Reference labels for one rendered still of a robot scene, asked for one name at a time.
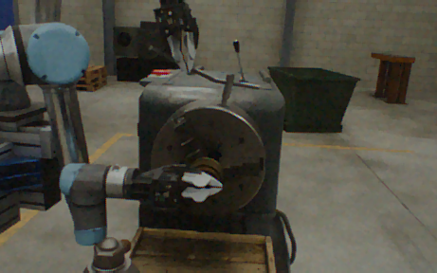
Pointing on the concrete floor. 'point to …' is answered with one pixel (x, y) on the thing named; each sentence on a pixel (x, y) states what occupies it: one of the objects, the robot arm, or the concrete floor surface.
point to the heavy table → (392, 77)
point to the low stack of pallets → (93, 78)
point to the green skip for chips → (313, 98)
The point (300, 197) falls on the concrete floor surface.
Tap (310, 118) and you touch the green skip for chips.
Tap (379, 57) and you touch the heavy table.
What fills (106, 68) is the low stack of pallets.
